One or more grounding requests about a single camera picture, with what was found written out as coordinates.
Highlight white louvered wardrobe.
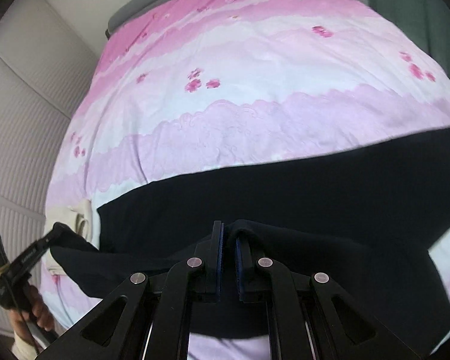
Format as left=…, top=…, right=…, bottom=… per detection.
left=0, top=0, right=98, bottom=258

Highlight person's left hand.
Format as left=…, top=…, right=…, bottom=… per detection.
left=10, top=283, right=55, bottom=340

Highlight black pants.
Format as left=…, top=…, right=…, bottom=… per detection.
left=51, top=127, right=450, bottom=355

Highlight folded beige garment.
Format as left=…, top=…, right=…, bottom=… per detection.
left=43, top=199, right=92, bottom=242

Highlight pink floral bedspread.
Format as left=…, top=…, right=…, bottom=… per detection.
left=41, top=0, right=450, bottom=359

